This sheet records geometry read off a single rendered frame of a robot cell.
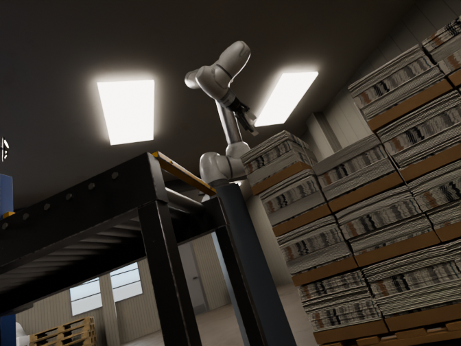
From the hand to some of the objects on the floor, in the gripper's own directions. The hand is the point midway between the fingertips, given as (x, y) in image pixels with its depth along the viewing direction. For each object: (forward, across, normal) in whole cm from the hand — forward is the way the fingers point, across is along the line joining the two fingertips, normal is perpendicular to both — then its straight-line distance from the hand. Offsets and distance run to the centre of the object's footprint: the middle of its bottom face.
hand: (254, 125), depth 148 cm
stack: (+67, +100, +48) cm, 129 cm away
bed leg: (+21, +123, -14) cm, 126 cm away
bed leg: (-21, +144, +4) cm, 146 cm away
